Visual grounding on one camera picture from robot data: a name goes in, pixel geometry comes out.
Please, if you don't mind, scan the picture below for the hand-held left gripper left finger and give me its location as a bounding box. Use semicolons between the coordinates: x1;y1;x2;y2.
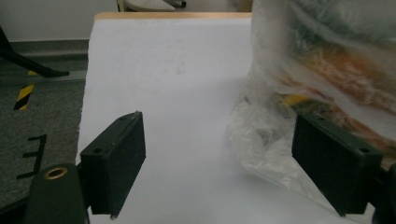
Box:
79;110;148;220

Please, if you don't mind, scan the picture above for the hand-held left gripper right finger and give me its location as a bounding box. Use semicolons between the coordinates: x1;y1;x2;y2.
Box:
291;112;385;217

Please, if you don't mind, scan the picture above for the clear plastic bag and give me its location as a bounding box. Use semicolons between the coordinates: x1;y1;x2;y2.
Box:
227;0;396;224

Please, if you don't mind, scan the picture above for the yellow black chips bag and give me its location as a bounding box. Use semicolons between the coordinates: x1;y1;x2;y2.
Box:
292;36;396;116

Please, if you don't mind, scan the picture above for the black floor tape mark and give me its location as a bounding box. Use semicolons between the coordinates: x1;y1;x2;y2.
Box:
16;133;48;180

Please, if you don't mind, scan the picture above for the yellow black floor tape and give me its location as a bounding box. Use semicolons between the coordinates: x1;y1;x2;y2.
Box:
12;70;38;111

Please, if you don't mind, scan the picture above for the black metal stand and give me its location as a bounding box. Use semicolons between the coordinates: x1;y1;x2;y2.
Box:
0;26;70;78

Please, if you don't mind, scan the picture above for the office chair base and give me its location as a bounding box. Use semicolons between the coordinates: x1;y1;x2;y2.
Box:
116;0;188;13

